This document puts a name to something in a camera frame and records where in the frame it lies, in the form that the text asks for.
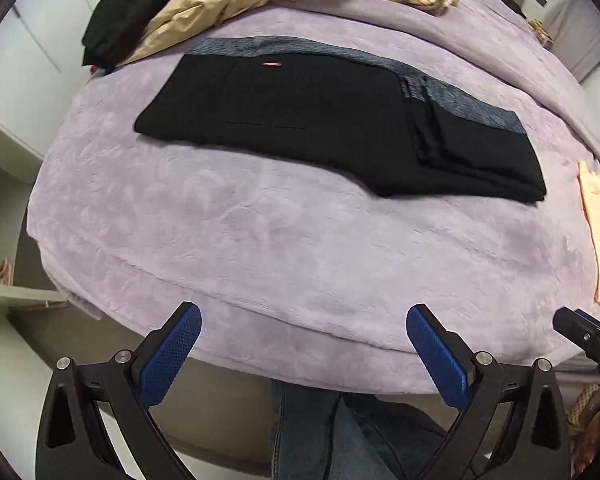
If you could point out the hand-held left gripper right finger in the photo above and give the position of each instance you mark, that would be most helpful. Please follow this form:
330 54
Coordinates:
437 355

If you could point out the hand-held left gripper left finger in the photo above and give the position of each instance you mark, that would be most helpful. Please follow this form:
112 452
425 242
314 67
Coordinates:
172 355

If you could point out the black pants with floral stripe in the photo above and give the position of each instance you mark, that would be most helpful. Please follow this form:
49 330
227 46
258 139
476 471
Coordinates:
305 110

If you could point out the person's legs in jeans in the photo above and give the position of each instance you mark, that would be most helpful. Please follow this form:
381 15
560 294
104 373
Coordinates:
330 440

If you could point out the purple plush blanket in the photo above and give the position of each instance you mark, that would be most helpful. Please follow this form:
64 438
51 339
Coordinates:
280 260

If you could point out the white desk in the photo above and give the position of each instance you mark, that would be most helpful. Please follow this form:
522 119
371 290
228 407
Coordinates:
10 295

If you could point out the black garment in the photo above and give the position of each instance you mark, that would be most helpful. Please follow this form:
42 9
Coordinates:
125 15

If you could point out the beige jacket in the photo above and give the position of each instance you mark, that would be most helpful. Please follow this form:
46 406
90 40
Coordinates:
205 5

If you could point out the white wardrobe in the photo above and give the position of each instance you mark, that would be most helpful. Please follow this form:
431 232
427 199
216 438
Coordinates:
45 25

